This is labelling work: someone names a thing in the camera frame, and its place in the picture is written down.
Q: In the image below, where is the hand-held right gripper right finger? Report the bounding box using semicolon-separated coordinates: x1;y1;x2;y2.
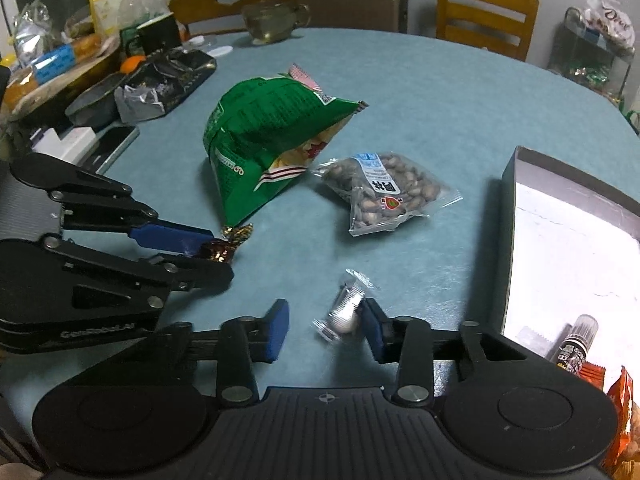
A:
361;297;529;407

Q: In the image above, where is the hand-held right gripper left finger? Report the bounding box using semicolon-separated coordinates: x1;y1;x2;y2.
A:
165;298;291;407

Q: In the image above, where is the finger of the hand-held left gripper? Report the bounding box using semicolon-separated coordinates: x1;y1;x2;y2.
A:
42;233;235;312
9;152;215;257

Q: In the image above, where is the brown gold candy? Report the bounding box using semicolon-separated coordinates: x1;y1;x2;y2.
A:
200;225;254;265

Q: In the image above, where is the white candy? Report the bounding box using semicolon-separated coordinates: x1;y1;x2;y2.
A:
311;268;379;345

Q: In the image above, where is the brown cartoon snack packet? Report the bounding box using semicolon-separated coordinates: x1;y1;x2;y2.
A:
554;314;600;377

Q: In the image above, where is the dark box with white inside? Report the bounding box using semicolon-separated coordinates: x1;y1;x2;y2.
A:
500;146;640;378

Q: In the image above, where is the small orange snack packet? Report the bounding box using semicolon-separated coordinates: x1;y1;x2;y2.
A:
579;362;607;391

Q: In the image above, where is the copper orange wafer bar packet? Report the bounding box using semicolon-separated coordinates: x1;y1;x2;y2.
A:
604;366;640;480

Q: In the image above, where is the black smartphone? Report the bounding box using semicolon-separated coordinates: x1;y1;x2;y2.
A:
80;125;141;176

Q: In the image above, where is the white power strip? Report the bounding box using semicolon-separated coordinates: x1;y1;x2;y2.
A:
32;127;99;164

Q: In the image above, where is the clear packet of nuts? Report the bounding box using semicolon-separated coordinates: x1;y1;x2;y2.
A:
311;152;464;239

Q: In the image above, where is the green chip bag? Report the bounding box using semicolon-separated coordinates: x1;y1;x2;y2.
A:
202;62;370;229

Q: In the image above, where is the grey bowl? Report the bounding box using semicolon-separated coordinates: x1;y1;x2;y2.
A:
65;72;126;129

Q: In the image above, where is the black foil bag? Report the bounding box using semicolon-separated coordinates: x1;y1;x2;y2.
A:
114;50;219;124

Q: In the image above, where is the small clear wrapper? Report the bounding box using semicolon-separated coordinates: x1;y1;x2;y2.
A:
517;326;554;357

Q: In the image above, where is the wooden tray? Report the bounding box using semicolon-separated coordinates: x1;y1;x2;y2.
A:
5;42;122;122

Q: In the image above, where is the green packet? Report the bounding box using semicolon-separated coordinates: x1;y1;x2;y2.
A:
119;27;144;57

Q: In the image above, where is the black mug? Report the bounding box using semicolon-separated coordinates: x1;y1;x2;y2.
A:
136;12;182;56

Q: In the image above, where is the bread packet with blue label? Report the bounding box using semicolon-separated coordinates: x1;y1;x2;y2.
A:
2;34;104;109

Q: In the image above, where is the clear plastic bottle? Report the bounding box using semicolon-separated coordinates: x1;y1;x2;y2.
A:
118;0;146;32

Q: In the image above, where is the glass teapot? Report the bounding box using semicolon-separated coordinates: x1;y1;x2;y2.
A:
241;1;312;45

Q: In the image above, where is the yellow paper bag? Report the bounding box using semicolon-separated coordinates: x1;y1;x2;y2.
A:
88;0;132;37

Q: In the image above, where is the silver foil bag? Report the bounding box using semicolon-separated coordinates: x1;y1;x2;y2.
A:
12;1;66;59

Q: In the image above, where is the grey brown cabinet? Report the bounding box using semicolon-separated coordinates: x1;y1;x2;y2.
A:
299;0;410;35

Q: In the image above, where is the wooden chair with slatted back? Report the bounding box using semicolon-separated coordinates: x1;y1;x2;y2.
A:
436;0;540;62

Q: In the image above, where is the glass side rack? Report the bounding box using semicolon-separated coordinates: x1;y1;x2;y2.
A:
547;7;637;112

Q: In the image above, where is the white printed snack bag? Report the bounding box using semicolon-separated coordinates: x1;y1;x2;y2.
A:
582;0;639;52

